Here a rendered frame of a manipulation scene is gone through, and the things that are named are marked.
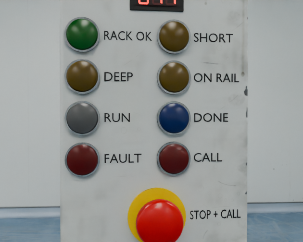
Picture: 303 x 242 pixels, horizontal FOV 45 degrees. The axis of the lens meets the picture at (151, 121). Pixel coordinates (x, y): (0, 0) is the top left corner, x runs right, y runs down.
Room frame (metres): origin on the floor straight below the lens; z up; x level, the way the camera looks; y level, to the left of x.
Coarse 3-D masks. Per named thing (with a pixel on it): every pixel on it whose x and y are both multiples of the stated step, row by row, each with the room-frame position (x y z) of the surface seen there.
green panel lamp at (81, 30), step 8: (72, 24) 0.31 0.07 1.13; (80, 24) 0.31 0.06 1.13; (88, 24) 0.31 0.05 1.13; (72, 32) 0.31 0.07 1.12; (80, 32) 0.31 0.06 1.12; (88, 32) 0.31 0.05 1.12; (96, 32) 0.31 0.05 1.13; (72, 40) 0.31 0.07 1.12; (80, 40) 0.31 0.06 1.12; (88, 40) 0.31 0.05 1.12; (96, 40) 0.31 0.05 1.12; (80, 48) 0.31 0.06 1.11
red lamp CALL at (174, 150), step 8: (176, 144) 0.32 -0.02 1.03; (168, 152) 0.32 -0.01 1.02; (176, 152) 0.32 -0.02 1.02; (184, 152) 0.32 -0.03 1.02; (160, 160) 0.32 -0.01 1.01; (168, 160) 0.32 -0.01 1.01; (176, 160) 0.32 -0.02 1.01; (184, 160) 0.32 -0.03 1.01; (168, 168) 0.32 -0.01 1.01; (176, 168) 0.32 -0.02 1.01; (184, 168) 0.32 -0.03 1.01
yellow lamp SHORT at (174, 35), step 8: (168, 24) 0.32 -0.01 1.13; (176, 24) 0.32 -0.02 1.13; (160, 32) 0.32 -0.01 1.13; (168, 32) 0.32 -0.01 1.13; (176, 32) 0.32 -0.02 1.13; (184, 32) 0.32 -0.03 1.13; (160, 40) 0.32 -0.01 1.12; (168, 40) 0.32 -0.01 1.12; (176, 40) 0.32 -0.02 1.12; (184, 40) 0.32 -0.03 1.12; (168, 48) 0.32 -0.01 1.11; (176, 48) 0.32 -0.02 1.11
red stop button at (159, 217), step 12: (156, 204) 0.30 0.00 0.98; (168, 204) 0.30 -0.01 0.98; (144, 216) 0.29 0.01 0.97; (156, 216) 0.29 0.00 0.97; (168, 216) 0.29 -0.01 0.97; (180, 216) 0.30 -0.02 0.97; (144, 228) 0.29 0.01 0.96; (156, 228) 0.29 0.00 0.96; (168, 228) 0.29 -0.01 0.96; (180, 228) 0.30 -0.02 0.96; (144, 240) 0.30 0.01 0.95; (156, 240) 0.29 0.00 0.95; (168, 240) 0.30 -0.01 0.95
